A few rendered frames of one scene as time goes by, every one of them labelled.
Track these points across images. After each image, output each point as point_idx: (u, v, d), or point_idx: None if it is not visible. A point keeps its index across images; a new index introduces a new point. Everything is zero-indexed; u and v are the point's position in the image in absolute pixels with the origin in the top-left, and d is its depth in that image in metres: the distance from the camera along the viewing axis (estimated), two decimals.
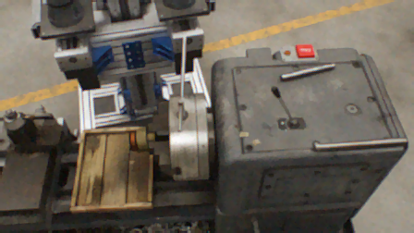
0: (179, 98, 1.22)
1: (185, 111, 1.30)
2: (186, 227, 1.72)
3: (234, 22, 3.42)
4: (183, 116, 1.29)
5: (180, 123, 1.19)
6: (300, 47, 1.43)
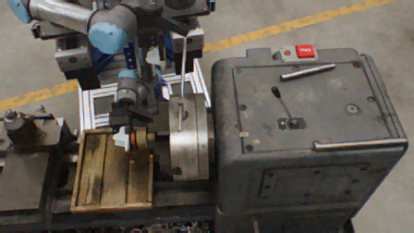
0: (179, 98, 1.22)
1: (185, 111, 1.30)
2: (186, 227, 1.72)
3: (234, 22, 3.42)
4: (183, 116, 1.29)
5: (180, 123, 1.19)
6: (300, 47, 1.43)
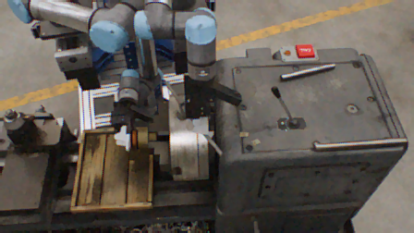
0: (183, 102, 1.21)
1: (182, 118, 1.28)
2: (186, 227, 1.72)
3: (234, 22, 3.42)
4: (180, 114, 1.29)
5: (168, 87, 1.26)
6: (300, 47, 1.43)
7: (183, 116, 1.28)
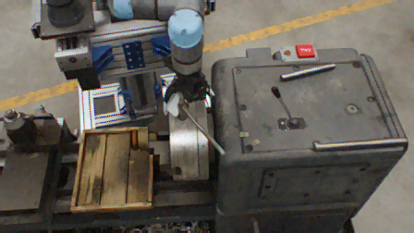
0: (183, 102, 1.21)
1: (182, 118, 1.28)
2: (186, 227, 1.72)
3: (234, 22, 3.42)
4: (180, 114, 1.29)
5: (168, 87, 1.26)
6: (300, 47, 1.43)
7: (183, 116, 1.28)
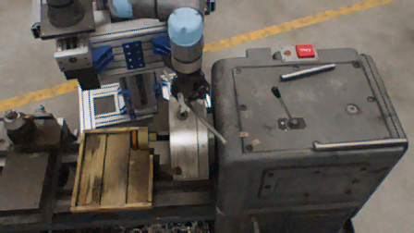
0: None
1: (182, 118, 1.28)
2: (186, 227, 1.72)
3: (234, 22, 3.42)
4: (179, 104, 1.23)
5: (166, 76, 1.21)
6: (300, 47, 1.43)
7: (182, 106, 1.23)
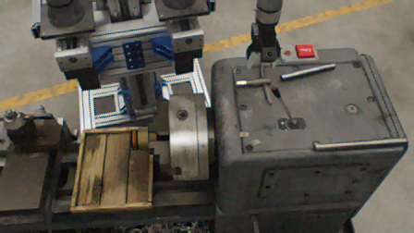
0: (270, 79, 1.34)
1: (182, 118, 1.28)
2: (186, 227, 1.72)
3: (234, 22, 3.42)
4: (246, 85, 1.33)
5: (270, 99, 1.29)
6: (300, 47, 1.43)
7: (245, 81, 1.33)
